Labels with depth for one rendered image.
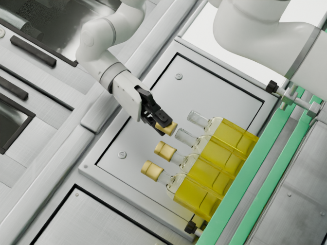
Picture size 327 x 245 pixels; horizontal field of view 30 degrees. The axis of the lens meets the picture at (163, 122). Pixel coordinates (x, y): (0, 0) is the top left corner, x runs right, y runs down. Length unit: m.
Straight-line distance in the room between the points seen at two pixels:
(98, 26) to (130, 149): 0.33
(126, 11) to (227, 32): 0.57
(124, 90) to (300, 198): 0.48
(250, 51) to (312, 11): 0.92
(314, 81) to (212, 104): 0.70
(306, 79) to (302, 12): 0.90
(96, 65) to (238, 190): 0.48
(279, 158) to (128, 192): 0.40
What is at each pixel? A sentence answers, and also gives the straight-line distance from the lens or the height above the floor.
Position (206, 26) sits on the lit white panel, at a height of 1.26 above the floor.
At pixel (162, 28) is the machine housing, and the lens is 1.76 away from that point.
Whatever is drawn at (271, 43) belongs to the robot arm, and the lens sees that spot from 0.98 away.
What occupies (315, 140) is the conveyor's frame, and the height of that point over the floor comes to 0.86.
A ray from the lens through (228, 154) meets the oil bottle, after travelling 1.42.
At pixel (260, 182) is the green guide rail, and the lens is 1.29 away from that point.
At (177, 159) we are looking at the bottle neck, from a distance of 1.41.
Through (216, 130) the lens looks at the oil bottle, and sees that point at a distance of 1.44.
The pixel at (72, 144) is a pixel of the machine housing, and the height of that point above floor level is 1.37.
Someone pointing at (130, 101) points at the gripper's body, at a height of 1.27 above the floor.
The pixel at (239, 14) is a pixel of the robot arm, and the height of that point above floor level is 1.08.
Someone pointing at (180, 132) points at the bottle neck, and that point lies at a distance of 1.44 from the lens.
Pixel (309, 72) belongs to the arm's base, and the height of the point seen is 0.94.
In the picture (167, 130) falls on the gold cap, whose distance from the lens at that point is 1.45.
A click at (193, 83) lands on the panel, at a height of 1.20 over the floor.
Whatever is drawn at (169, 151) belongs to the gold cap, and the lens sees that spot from 1.41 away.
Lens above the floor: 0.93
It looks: 10 degrees up
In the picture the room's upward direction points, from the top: 60 degrees counter-clockwise
